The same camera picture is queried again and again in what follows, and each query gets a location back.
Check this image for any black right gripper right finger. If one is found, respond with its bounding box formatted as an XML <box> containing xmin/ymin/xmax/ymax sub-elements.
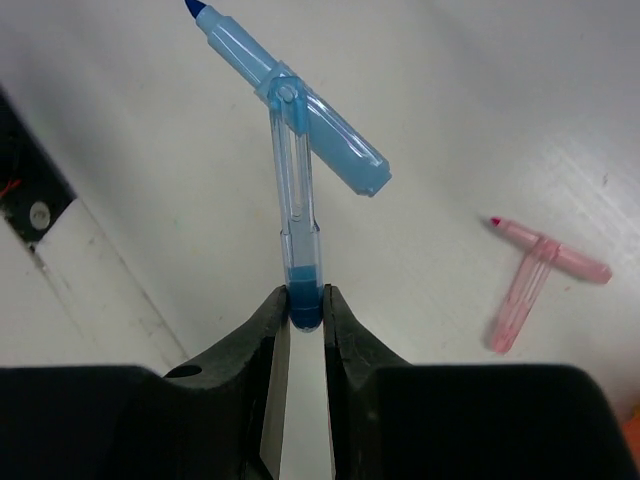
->
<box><xmin>323</xmin><ymin>286</ymin><xmax>639</xmax><ymax>479</ymax></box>

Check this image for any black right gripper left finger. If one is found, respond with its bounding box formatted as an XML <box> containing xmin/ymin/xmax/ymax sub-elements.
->
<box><xmin>1</xmin><ymin>287</ymin><xmax>289</xmax><ymax>479</ymax></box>

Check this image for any pink translucent pen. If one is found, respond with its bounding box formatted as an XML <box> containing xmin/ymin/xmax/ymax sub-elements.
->
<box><xmin>489</xmin><ymin>217</ymin><xmax>612</xmax><ymax>354</ymax></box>

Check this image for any blue translucent pen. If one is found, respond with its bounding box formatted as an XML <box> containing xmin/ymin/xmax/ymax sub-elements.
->
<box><xmin>186</xmin><ymin>1</ymin><xmax>392</xmax><ymax>331</ymax></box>

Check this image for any orange round divided container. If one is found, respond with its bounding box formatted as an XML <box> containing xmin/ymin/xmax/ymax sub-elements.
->
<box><xmin>623</xmin><ymin>418</ymin><xmax>640</xmax><ymax>457</ymax></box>

